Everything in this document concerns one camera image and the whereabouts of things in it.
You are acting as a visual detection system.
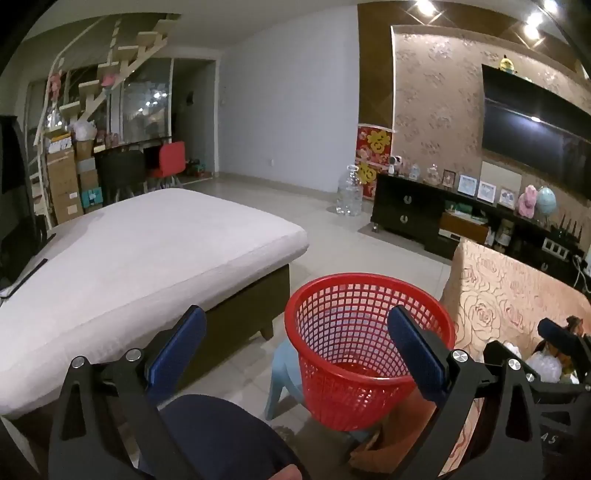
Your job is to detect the pink plush toy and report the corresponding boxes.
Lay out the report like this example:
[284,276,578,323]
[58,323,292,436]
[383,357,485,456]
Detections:
[517,185,539,217]

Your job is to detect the black strap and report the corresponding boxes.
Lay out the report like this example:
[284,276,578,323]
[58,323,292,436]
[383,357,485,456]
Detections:
[9,257,49,297]

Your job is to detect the black wall television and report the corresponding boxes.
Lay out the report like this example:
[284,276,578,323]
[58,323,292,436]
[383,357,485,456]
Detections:
[481,64,591,201]

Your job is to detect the dark panel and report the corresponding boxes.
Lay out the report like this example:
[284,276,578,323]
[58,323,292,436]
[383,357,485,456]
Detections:
[0,115,47,296]

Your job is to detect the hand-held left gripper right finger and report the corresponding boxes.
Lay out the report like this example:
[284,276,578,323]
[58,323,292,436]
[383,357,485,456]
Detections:
[388,307,546,480]

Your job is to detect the wooden staircase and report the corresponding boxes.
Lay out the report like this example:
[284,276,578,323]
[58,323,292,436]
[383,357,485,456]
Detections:
[28,18,169,217]

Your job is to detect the person's leg dark shorts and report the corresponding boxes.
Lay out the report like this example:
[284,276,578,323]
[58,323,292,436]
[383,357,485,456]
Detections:
[136,394,303,480]

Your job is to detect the stack of cardboard boxes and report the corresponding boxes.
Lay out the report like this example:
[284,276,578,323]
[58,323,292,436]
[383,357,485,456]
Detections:
[44,131,105,224]

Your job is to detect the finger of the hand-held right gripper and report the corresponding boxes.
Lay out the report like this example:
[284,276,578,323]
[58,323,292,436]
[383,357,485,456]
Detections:
[537,318,591,372]
[482,340,523,367]

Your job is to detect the brown cardboard piece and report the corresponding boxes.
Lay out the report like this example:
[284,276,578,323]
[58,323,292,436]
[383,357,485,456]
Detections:
[349,406,437,474]

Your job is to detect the beige board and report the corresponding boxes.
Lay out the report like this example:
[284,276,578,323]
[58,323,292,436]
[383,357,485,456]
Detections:
[480,161,522,190]

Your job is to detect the red chair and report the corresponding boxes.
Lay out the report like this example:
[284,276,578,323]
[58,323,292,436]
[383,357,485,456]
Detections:
[148,141,187,190]

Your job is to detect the red plastic mesh basket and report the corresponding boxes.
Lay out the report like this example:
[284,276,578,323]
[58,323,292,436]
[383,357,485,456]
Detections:
[284,273,457,432]

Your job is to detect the white mattress daybed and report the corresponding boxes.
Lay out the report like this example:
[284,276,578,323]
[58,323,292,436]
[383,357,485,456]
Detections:
[0,187,309,421]

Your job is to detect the light blue round toy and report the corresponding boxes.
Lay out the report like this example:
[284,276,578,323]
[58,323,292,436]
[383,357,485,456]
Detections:
[536,187,566,217]

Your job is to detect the light blue plastic stool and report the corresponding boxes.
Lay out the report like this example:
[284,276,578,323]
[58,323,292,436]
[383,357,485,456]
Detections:
[264,342,384,444]

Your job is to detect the clear plastic wrap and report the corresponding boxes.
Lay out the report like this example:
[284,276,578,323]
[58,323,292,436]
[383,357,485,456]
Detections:
[502,340,580,385]

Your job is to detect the brown wooden drawer box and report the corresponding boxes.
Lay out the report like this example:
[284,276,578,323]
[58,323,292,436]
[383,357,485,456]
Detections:
[438,215,489,245]

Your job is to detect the red festive wall poster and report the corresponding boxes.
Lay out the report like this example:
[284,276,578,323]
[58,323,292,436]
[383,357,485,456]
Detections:
[355,124,393,200]

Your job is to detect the black chair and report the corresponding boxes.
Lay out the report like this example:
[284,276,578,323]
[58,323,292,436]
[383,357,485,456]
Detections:
[95,148,147,206]

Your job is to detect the rose patterned tablecloth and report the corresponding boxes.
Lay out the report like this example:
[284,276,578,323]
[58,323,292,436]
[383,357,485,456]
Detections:
[436,239,591,478]

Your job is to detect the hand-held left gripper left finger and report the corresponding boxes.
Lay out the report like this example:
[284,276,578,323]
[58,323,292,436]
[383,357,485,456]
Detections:
[48,305,207,480]

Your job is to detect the black television cabinet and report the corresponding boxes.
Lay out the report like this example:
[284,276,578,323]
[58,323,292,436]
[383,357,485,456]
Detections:
[370,172,591,291]

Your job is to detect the large clear water bottle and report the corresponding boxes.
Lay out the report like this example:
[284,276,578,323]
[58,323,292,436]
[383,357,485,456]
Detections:
[335,165,365,217]

